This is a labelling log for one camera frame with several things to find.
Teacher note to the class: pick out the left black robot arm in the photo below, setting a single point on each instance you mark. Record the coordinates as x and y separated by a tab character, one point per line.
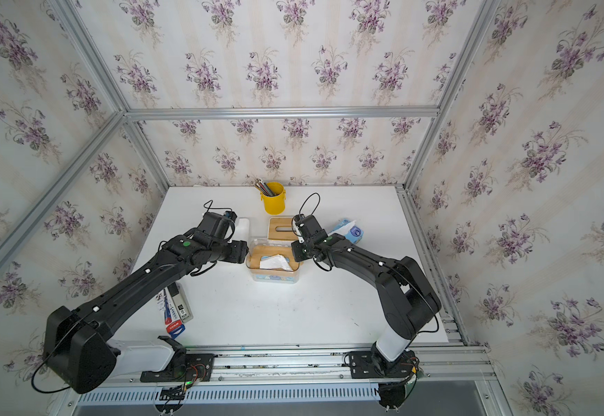
76	346

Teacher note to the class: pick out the white box with bamboo lid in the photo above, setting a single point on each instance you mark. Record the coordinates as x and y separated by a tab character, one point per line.
280	229

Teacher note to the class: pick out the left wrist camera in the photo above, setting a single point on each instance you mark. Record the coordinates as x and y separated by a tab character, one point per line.
230	216

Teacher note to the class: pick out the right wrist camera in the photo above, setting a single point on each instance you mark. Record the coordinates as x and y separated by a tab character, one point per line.
295	224

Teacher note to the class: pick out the clear plastic tissue box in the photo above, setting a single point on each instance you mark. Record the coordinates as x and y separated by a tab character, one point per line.
254	242

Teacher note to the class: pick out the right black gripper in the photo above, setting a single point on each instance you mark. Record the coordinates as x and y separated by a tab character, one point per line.
295	252

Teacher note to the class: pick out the colored pencils bundle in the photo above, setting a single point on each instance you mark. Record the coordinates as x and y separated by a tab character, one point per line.
263	186

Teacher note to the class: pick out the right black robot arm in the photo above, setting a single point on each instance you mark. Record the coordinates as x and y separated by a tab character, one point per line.
407	298

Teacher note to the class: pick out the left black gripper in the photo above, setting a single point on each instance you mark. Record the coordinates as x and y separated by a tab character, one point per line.
239	251

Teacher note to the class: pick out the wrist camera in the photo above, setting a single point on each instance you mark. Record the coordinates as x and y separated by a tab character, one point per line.
295	224
230	216

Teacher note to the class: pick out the bamboo tissue box lid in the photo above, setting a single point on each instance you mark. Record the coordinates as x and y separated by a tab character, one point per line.
261	250

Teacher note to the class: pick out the white plastic tray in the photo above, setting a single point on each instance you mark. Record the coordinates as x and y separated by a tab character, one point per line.
242	230

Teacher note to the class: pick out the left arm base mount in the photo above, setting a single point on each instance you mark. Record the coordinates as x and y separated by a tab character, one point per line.
184	371

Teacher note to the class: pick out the yellow metal pen bucket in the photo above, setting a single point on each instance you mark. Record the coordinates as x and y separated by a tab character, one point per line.
275	205

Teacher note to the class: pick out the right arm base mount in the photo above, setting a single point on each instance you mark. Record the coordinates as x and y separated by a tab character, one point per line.
397	379

